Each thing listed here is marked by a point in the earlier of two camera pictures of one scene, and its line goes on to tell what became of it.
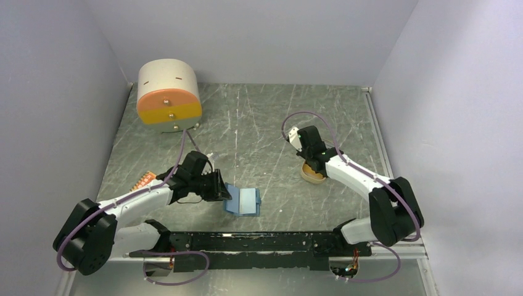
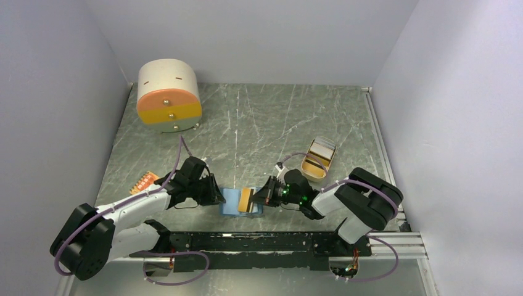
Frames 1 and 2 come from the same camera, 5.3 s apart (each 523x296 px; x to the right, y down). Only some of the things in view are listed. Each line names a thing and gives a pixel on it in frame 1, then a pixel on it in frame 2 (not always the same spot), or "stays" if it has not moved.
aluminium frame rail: (414, 250) stays
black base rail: (271, 251) stays
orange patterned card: (147, 177) stays
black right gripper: (301, 153) to (265, 195)
